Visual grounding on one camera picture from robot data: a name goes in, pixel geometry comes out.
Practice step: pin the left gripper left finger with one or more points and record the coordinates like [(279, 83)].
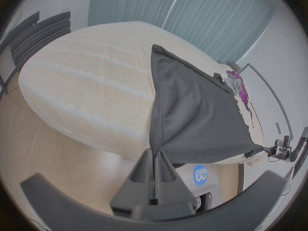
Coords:
[(134, 191)]

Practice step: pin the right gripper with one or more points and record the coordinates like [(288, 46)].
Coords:
[(272, 151)]

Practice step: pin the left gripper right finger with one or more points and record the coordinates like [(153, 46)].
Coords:
[(173, 191)]

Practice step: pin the black T-shirt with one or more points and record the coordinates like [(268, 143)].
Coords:
[(192, 117)]

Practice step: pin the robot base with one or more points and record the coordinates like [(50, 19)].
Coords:
[(216, 177)]

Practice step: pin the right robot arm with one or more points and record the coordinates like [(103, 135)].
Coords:
[(297, 150)]

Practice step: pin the bed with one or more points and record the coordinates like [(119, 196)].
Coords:
[(84, 80)]

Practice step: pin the purple satin garment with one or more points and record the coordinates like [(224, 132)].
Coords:
[(244, 95)]

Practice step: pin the grey garment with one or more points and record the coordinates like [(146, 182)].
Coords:
[(233, 85)]

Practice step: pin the grey bedside table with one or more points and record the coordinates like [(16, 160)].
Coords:
[(233, 64)]

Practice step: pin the blue-green curtain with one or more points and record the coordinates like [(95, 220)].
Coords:
[(132, 3), (216, 20)]

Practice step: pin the black chest of drawers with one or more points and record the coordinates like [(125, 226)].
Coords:
[(43, 37)]

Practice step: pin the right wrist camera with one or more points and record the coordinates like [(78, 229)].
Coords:
[(286, 140)]

